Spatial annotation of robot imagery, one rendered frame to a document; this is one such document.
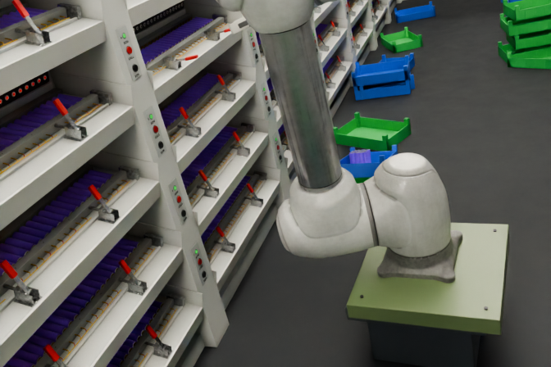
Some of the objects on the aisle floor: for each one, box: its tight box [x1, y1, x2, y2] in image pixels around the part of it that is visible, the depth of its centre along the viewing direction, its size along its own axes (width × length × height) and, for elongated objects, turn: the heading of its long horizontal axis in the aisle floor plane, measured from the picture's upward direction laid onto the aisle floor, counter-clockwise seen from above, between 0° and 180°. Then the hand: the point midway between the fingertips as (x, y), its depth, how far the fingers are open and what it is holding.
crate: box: [339, 145, 398, 178], centre depth 228 cm, size 30×20×8 cm
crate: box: [333, 112, 412, 152], centre depth 264 cm, size 30×20×8 cm
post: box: [6, 0, 230, 347], centre depth 132 cm, size 20×9×182 cm, turn 96°
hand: (241, 24), depth 169 cm, fingers open, 3 cm apart
